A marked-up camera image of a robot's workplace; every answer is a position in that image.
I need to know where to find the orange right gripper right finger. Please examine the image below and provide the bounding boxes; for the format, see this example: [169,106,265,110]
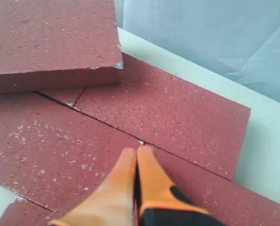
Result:
[137,145,222,226]

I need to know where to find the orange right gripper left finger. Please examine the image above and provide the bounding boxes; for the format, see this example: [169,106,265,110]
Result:
[48,148,137,226]

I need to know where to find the red brick right second row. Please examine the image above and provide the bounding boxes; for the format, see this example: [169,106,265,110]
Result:
[154,148,280,226]

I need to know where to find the red brick middle row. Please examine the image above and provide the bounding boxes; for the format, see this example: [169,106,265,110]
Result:
[0,195,66,226]

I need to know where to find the red brick back right base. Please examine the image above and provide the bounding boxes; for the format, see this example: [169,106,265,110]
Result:
[76,54,250,180]

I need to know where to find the red brick base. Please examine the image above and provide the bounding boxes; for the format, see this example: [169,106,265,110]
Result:
[40,88,85,106]
[76,54,250,180]

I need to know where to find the red brick back left base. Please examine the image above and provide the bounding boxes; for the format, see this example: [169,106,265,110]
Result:
[40,88,85,106]

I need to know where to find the red brick stacked top back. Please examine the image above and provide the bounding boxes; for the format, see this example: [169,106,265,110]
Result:
[0,0,123,94]

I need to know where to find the white backdrop cloth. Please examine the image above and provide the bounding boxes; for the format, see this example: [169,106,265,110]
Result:
[114,0,280,108]

